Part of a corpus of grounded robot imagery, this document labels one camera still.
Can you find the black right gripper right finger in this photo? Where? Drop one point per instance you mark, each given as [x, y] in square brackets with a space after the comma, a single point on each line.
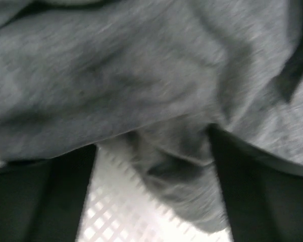
[262, 193]

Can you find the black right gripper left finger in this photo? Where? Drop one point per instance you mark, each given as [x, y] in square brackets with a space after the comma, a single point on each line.
[42, 200]

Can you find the grey shorts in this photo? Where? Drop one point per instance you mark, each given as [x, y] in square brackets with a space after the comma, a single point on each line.
[143, 79]

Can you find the white plastic basket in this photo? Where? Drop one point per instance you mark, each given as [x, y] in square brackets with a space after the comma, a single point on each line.
[120, 208]

